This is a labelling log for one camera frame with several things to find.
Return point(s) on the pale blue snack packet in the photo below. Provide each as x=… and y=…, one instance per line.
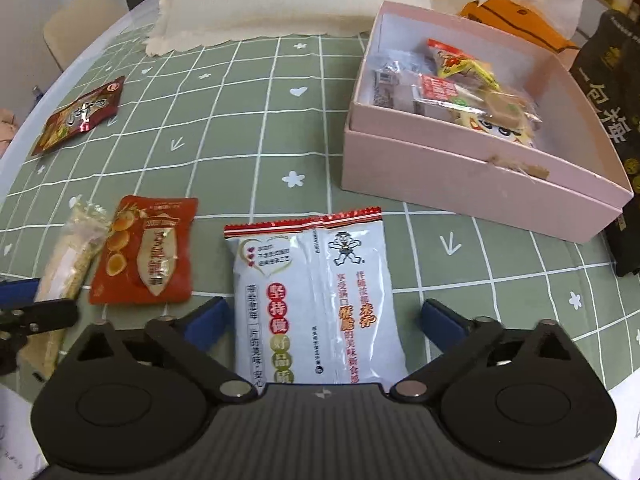
x=412, y=67
x=385, y=89

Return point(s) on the orange tissue box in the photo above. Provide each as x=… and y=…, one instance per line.
x=520, y=22

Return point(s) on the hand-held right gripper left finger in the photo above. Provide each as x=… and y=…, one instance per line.
x=207, y=317

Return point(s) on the printed mesh food cover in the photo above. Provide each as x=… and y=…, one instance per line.
x=280, y=5

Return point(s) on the green checked tablecloth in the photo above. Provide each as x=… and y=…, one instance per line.
x=250, y=160

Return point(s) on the white rice cracker packet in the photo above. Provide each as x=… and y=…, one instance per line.
x=310, y=300

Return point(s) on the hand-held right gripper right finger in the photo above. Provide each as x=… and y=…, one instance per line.
x=442, y=321

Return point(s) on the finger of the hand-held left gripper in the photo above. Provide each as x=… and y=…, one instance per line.
x=45, y=312
x=17, y=291

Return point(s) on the black snack bag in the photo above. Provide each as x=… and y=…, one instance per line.
x=610, y=125

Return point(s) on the yellow-green snack packet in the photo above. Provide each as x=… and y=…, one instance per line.
x=462, y=62

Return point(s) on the orange egg snack packet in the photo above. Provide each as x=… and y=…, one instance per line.
x=145, y=255

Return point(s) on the cartoon face snack packet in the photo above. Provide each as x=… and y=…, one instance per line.
x=500, y=132

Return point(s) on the beige dining chair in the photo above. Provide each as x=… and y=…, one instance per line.
x=80, y=30

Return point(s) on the brown bread packet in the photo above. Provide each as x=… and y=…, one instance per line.
x=505, y=108

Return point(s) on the beige wafer stick packet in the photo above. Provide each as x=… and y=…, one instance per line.
x=75, y=255

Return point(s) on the dark red snack packet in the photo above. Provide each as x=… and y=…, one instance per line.
x=80, y=115

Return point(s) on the pink cardboard box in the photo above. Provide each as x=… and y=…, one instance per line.
x=450, y=170

